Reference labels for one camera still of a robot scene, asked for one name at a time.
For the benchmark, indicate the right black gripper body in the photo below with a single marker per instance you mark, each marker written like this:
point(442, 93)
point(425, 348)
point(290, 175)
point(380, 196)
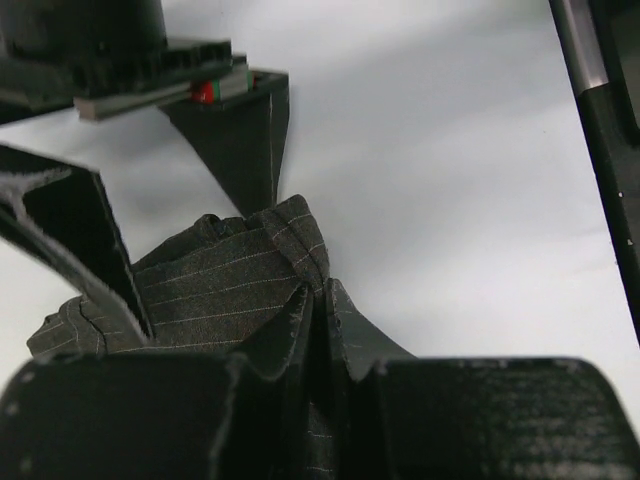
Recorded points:
point(102, 57)

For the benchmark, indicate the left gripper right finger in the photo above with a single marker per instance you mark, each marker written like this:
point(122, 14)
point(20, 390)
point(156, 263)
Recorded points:
point(403, 417)

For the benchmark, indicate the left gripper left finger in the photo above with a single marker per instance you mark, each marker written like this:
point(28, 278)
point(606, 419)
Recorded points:
point(240, 415)

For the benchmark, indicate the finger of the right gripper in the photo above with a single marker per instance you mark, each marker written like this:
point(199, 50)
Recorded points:
point(238, 126)
point(60, 214)

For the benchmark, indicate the dark striped long sleeve shirt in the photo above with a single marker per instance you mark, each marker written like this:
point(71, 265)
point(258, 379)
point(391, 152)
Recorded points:
point(207, 289)

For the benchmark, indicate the right aluminium corner post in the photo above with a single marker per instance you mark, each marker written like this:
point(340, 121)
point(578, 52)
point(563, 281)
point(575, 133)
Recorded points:
point(600, 44)

